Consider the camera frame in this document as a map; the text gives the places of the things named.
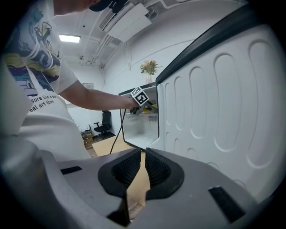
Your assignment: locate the black office chair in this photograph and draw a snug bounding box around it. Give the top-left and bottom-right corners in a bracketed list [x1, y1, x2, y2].
[93, 111, 112, 141]

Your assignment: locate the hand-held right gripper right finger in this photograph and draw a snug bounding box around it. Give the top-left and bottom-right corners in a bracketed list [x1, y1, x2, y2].
[131, 147, 278, 229]

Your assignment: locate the black head-mounted camera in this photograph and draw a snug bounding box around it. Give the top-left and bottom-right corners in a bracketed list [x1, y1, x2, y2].
[89, 0, 131, 13]

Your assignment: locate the white ceiling air conditioner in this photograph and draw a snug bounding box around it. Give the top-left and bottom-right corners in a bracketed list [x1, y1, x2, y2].
[99, 2, 153, 43]

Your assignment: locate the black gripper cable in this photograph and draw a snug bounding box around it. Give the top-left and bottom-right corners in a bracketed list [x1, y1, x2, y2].
[109, 108, 127, 155]

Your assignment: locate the pink flower bouquet vase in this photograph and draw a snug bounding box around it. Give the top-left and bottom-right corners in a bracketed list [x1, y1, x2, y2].
[140, 59, 163, 85]

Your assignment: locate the person's left forearm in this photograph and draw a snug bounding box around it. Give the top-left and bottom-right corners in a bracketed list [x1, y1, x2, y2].
[73, 88, 136, 111]

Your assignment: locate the black mini fridge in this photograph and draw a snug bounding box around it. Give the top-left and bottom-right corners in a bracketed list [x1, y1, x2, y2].
[118, 0, 286, 206]

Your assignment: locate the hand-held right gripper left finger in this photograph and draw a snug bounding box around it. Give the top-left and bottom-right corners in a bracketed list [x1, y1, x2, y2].
[33, 147, 142, 229]

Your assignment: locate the white printed t-shirt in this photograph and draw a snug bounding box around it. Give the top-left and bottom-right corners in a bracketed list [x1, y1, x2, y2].
[4, 0, 92, 162]

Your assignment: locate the person's face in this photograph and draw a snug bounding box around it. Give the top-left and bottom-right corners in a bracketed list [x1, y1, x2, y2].
[53, 0, 95, 16]

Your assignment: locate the ceiling light panel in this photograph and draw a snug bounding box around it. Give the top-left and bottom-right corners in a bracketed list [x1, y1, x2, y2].
[59, 34, 81, 43]

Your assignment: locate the brown cardboard box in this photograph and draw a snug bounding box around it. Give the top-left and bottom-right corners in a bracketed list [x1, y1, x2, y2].
[80, 131, 94, 148]

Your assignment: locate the light wooden table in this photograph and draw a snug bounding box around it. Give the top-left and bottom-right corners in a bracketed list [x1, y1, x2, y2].
[91, 134, 151, 220]

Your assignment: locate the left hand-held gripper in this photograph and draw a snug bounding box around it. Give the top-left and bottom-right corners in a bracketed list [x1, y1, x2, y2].
[129, 86, 150, 115]

